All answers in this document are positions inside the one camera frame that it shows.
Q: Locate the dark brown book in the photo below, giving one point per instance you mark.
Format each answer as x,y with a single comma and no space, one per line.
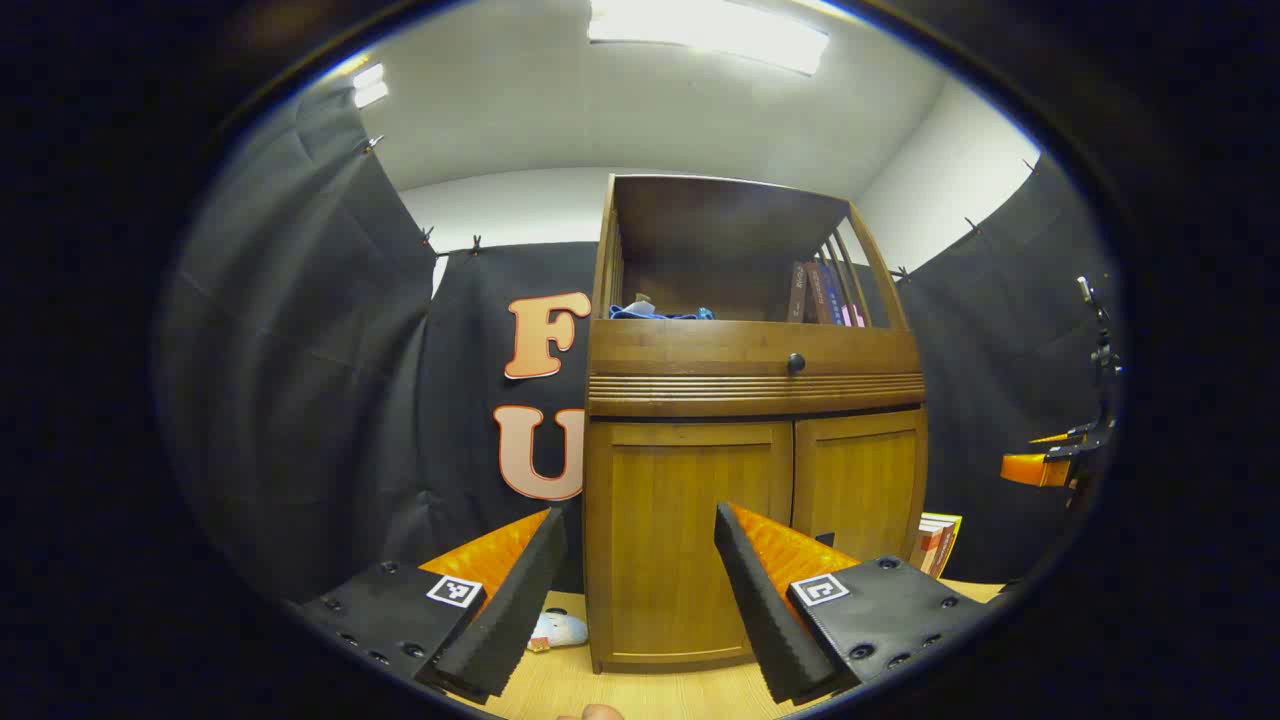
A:
796,295

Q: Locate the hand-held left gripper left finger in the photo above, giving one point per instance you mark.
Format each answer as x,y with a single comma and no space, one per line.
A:
520,600

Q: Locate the wooden double-door shoe cabinet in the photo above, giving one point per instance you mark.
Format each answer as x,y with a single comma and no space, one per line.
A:
750,395

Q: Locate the wooden cabinet drawer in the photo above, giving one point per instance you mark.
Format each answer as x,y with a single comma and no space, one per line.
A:
700,348

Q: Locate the small ceiling light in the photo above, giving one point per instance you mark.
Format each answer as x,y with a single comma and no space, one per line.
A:
370,87

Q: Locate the yellow book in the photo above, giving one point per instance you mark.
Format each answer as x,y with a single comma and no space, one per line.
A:
952,540

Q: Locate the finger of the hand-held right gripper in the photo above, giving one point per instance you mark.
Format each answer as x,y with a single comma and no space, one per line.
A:
1035,470

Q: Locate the blue cloth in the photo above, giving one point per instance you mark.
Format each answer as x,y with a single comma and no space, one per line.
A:
660,314

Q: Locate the pink book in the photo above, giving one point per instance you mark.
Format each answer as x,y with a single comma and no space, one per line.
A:
852,315

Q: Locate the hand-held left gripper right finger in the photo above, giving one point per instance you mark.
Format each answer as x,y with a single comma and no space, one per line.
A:
760,610

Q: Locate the black backdrop cloth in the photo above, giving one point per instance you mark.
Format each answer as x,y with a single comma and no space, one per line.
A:
300,400

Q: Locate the white and orange book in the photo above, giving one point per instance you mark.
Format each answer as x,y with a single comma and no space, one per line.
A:
922,545

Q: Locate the white plush toy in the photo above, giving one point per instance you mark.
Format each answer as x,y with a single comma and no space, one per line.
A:
560,630

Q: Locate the wooden shoe cabinet door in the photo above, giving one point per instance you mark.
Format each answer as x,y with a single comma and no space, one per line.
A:
860,480
660,540

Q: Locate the large ceiling light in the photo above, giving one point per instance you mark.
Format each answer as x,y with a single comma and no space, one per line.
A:
710,35

